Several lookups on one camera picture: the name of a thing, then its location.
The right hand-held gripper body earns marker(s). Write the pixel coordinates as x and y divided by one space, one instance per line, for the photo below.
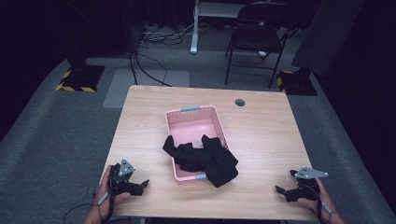
306 186

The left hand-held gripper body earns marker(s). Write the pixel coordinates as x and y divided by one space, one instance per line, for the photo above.
122 177

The person's right hand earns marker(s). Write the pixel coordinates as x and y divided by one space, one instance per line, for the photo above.
323 202

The grey floor mat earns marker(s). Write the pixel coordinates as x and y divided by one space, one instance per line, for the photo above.
146 81

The black folding chair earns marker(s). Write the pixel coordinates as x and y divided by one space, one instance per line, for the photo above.
253 39

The grey round table grommet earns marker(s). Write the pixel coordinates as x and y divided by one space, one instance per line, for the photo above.
240 102

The grey padded panel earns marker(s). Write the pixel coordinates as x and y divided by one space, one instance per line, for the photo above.
327 34

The black yellow striped stand base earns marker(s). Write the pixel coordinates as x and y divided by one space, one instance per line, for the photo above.
81 77
295 82

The pink plastic basket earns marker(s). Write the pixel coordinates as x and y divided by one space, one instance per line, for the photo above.
193 127

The black cloth garment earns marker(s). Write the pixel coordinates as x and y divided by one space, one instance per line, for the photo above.
205 158

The person's left hand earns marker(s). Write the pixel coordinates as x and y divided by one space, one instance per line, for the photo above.
109 199

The white desk with leg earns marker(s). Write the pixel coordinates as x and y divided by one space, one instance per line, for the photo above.
195 28

